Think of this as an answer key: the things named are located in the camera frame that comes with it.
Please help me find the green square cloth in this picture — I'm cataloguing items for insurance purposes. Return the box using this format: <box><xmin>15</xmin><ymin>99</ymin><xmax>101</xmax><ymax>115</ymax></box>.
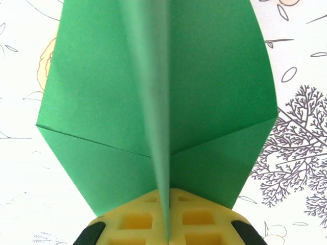
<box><xmin>35</xmin><ymin>0</ymin><xmax>278</xmax><ymax>240</ymax></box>

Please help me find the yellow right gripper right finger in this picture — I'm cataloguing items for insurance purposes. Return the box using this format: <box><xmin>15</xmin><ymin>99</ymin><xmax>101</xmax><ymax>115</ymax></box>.
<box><xmin>169</xmin><ymin>188</ymin><xmax>267</xmax><ymax>245</ymax></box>

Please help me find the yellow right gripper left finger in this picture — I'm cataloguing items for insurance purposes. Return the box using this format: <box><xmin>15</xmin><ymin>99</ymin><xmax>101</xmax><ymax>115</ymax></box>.
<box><xmin>73</xmin><ymin>188</ymin><xmax>170</xmax><ymax>245</ymax></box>

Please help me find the floral patterned table cover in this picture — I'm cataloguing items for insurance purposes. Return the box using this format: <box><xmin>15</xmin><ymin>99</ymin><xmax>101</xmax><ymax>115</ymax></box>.
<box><xmin>0</xmin><ymin>0</ymin><xmax>327</xmax><ymax>245</ymax></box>

